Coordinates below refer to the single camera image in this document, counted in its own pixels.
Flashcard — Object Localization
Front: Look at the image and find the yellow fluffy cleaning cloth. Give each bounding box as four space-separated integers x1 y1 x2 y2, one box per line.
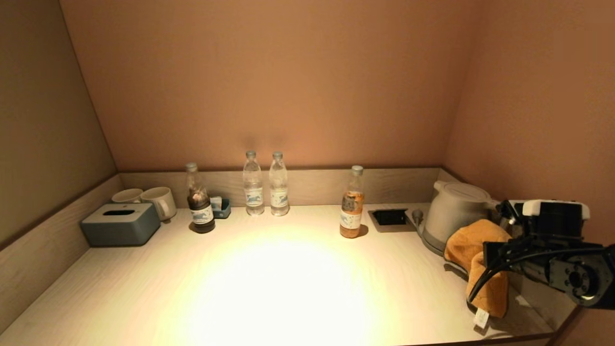
443 219 512 330

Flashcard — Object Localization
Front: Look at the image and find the white electric kettle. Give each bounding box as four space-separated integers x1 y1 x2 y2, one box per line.
425 181 505 241

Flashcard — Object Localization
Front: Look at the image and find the grey kettle base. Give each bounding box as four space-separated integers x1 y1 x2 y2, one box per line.
419 228 469 274

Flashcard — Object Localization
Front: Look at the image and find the recessed black socket panel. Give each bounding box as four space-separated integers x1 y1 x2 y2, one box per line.
368 208 416 234

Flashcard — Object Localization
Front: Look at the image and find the orange tea plastic bottle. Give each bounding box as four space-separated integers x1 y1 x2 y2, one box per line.
340 165 365 239

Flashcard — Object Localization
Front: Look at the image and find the light wood desk surround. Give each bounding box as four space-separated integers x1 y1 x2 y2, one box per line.
0 167 596 346

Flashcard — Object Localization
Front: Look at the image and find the clear water plastic bottle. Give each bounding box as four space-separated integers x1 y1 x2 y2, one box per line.
243 150 265 216
269 152 290 216

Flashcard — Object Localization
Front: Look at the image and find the small blue sachet tray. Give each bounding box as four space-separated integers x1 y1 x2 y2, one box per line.
210 196 232 219

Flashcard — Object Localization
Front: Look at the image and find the dark drink plastic bottle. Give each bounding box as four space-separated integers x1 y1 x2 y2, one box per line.
185 162 216 234

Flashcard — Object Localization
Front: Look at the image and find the white ceramic mug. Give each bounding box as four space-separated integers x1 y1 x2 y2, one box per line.
140 186 178 222
111 188 145 204

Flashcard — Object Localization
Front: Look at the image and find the grey-blue tissue box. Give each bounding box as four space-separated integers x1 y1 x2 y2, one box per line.
81 202 161 247

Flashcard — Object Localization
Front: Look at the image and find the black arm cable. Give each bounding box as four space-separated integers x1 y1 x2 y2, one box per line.
468 243 606 303

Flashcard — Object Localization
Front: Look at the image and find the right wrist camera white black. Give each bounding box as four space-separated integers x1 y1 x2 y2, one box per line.
497 199 590 237

